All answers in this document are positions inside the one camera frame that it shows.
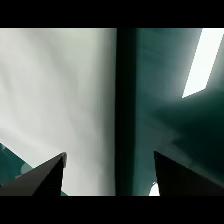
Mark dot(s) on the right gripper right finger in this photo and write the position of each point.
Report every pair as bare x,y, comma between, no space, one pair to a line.
181,178

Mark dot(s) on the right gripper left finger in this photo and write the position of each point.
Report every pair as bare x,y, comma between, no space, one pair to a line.
43,178

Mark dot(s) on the white garment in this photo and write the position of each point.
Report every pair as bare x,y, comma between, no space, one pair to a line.
50,100

